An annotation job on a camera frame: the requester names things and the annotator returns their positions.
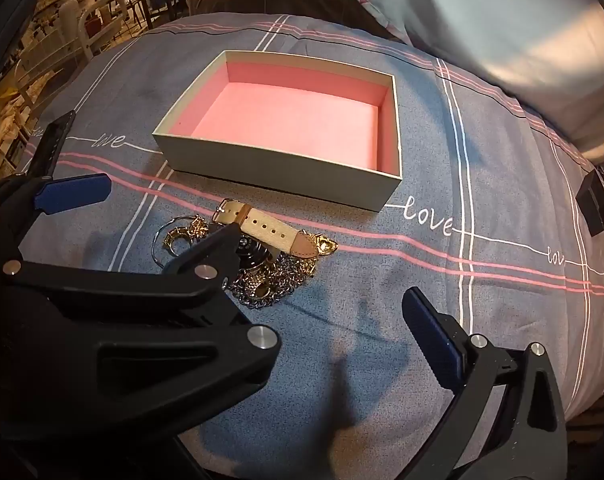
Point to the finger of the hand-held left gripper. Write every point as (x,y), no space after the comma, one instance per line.
(74,192)
(217,250)

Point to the white metal chair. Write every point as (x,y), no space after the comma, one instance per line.
(103,1)

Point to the grey striped bed sheet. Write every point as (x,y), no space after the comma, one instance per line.
(507,310)

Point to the white box with pink lining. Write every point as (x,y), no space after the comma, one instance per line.
(292,115)

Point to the gold heart pendant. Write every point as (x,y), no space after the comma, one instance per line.
(326,247)

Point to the black flat perforated object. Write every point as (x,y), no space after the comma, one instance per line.
(52,145)

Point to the grey shiny pillow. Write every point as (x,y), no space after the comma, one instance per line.
(482,20)

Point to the small black box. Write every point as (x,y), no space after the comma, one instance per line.
(593,205)

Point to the small gold charm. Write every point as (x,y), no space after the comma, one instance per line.
(198,225)

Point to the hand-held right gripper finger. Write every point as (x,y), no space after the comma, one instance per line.
(430,334)

